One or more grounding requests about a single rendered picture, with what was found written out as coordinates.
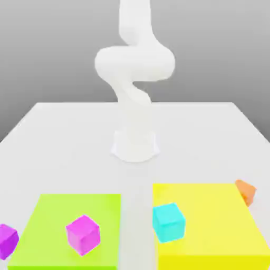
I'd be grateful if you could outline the small purple cube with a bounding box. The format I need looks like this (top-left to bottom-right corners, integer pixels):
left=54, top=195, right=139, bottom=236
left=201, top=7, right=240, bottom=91
left=0, top=223, right=20, bottom=261

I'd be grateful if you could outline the large lime green box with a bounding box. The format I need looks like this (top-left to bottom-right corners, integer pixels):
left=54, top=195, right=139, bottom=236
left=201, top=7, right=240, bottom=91
left=7, top=194, right=122, bottom=270

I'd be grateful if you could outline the small magenta cube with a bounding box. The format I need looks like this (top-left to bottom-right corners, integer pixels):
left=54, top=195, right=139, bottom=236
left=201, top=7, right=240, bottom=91
left=65, top=214, right=101, bottom=257

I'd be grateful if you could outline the small cyan cube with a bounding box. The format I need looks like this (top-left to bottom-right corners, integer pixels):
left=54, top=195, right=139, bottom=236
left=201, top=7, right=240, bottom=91
left=152, top=202, right=187, bottom=244

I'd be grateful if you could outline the small orange cube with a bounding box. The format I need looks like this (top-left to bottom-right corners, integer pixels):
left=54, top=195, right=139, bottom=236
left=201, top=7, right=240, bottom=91
left=235, top=179, right=257, bottom=207

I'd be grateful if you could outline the large yellow box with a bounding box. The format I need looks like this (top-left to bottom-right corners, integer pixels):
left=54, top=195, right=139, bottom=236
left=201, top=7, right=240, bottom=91
left=152, top=182, right=270, bottom=270

